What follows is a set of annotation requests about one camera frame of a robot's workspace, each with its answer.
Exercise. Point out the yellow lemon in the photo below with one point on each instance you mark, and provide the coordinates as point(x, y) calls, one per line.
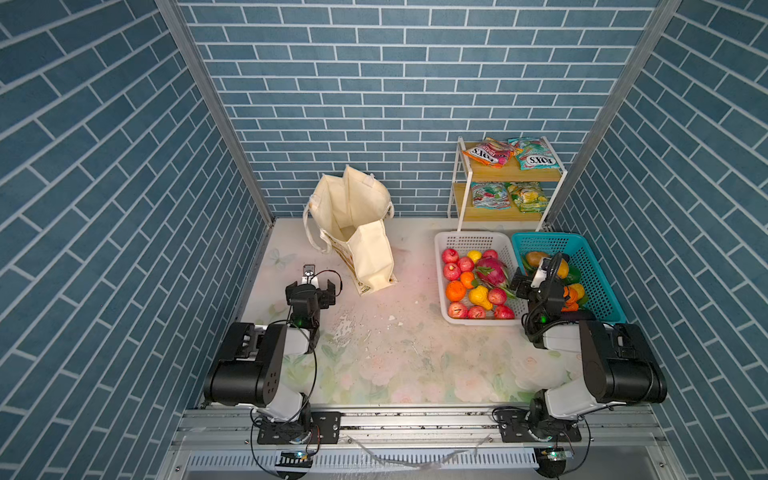
point(474, 255)

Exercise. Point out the small orange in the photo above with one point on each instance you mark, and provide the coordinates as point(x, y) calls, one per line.
point(468, 280)

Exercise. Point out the pink dragon fruit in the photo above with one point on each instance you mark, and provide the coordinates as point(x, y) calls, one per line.
point(492, 271)

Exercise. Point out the orange pink snack bag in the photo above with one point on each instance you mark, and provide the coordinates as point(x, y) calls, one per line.
point(490, 152)

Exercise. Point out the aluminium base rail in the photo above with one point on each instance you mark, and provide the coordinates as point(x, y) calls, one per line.
point(423, 442)

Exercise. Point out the yellow green candy bag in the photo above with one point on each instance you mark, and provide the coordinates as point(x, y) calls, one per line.
point(528, 197)

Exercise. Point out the brown potato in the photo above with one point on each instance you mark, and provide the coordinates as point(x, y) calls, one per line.
point(535, 258)

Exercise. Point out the green snack bag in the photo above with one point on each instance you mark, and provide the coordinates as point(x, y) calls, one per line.
point(533, 154)

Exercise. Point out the red apple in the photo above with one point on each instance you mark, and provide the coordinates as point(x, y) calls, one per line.
point(450, 256)
point(457, 310)
point(502, 312)

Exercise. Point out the white wooden shelf rack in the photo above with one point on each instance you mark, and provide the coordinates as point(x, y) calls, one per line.
point(467, 172)

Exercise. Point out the red apple front left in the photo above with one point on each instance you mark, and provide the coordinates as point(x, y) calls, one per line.
point(457, 310)

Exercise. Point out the yellow pear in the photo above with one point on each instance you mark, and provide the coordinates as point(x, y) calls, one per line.
point(478, 296)

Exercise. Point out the yellow mango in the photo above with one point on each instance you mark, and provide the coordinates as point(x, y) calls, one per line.
point(564, 271)

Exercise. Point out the large orange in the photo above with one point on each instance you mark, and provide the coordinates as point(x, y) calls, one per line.
point(455, 291)

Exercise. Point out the orange bell pepper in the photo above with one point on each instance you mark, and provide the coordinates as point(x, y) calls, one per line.
point(573, 295)

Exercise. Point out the red apple back left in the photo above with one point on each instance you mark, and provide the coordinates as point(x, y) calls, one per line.
point(450, 256)

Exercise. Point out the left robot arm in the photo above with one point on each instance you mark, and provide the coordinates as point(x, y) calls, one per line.
point(247, 370)

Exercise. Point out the cream canvas grocery bag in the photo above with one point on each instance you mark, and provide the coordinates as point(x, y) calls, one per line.
point(346, 214)

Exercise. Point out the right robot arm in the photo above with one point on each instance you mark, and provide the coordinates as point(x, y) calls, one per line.
point(618, 366)

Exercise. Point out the pink green candy bag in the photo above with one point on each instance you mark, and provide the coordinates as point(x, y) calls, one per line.
point(490, 195)

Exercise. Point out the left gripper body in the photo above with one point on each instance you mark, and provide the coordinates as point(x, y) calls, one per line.
point(306, 288)

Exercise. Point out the white plastic basket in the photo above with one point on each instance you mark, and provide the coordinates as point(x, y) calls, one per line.
point(469, 269)

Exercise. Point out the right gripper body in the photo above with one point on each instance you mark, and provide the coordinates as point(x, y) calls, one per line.
point(555, 271)

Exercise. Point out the teal plastic basket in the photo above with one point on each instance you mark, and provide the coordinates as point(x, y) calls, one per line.
point(584, 269)

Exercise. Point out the red apple front right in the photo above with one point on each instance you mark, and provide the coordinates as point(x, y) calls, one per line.
point(502, 312)

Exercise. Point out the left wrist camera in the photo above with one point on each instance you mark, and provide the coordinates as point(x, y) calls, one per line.
point(309, 275)

